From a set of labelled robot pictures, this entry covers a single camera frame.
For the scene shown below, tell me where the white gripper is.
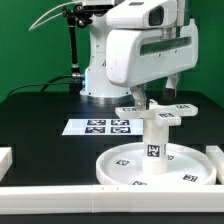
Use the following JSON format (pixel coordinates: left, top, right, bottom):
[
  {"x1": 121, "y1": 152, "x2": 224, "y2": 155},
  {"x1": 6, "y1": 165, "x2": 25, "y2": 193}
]
[{"x1": 106, "y1": 19, "x2": 198, "y2": 110}]

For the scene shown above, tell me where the white cross-shaped table base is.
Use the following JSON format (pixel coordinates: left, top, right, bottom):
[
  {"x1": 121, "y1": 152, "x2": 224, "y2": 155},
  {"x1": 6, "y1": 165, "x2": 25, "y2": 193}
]
[{"x1": 115, "y1": 102, "x2": 198, "y2": 126}]

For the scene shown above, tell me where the white round table top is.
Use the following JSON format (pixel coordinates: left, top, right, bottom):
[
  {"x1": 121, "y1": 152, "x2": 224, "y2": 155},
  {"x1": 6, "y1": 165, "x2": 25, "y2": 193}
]
[{"x1": 96, "y1": 142, "x2": 217, "y2": 186}]

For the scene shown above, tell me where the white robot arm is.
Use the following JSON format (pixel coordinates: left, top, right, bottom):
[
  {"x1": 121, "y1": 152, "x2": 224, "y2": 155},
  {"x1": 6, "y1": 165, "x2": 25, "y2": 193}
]
[{"x1": 81, "y1": 0, "x2": 198, "y2": 110}]

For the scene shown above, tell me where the white marker sheet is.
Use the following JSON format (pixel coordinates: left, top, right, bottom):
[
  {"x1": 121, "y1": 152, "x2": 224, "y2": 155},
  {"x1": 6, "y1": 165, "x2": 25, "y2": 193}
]
[{"x1": 62, "y1": 119, "x2": 143, "y2": 136}]

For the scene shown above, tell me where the white right block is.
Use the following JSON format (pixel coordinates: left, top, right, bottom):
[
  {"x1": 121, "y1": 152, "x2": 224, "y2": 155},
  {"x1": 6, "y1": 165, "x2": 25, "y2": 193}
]
[{"x1": 206, "y1": 145, "x2": 224, "y2": 185}]

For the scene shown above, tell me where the white block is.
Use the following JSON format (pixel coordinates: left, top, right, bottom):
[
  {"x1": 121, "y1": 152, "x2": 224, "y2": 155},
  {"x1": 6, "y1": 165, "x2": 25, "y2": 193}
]
[
  {"x1": 206, "y1": 145, "x2": 224, "y2": 185},
  {"x1": 0, "y1": 147, "x2": 13, "y2": 181}
]

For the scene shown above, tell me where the white left block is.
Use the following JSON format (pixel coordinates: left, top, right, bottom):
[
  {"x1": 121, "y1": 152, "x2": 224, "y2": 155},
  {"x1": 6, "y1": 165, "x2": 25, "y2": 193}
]
[{"x1": 0, "y1": 147, "x2": 13, "y2": 181}]

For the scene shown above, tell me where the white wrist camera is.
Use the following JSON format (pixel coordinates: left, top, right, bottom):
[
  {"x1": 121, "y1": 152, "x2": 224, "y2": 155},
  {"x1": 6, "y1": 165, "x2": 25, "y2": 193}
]
[{"x1": 106, "y1": 0, "x2": 177, "y2": 29}]

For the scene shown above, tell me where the black cable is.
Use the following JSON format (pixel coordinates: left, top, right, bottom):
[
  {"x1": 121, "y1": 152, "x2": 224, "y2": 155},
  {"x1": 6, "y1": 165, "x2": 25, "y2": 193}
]
[{"x1": 6, "y1": 74, "x2": 84, "y2": 98}]

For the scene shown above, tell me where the white front rail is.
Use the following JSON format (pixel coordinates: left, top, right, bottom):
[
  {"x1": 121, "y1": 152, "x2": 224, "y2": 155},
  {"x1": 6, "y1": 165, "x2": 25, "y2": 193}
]
[{"x1": 0, "y1": 185, "x2": 224, "y2": 214}]

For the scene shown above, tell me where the white cable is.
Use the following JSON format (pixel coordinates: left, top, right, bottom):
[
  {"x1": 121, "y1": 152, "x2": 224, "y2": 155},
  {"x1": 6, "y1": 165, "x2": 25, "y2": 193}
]
[{"x1": 28, "y1": 0, "x2": 84, "y2": 32}]

